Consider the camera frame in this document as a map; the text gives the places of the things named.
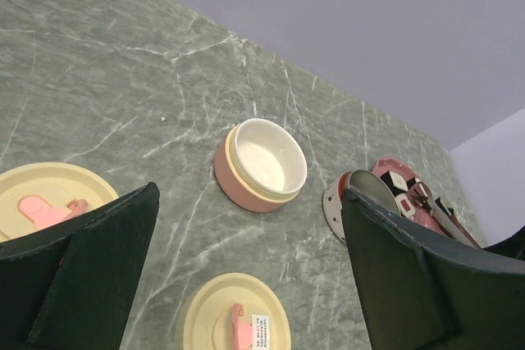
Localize steel tongs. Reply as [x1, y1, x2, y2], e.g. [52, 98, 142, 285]
[409, 181, 481, 248]

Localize sushi roll red centre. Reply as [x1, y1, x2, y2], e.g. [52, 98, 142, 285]
[395, 193, 416, 219]

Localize pink bowl white inside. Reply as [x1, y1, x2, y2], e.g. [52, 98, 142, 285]
[213, 118, 308, 213]

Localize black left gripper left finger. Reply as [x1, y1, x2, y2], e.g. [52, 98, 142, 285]
[1, 182, 159, 349]

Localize steel bowl red band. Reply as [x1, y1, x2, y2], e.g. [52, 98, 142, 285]
[322, 170, 400, 244]

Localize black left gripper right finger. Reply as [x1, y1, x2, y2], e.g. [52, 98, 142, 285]
[341, 189, 524, 349]

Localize sushi roll white top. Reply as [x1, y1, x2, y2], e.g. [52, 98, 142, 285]
[380, 170, 409, 197]

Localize cream lid with label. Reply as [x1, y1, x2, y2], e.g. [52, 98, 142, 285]
[174, 273, 292, 349]

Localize pink octagonal plate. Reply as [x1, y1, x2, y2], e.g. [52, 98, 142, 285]
[372, 157, 460, 239]

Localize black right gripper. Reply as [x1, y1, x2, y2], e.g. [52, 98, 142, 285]
[483, 226, 525, 261]

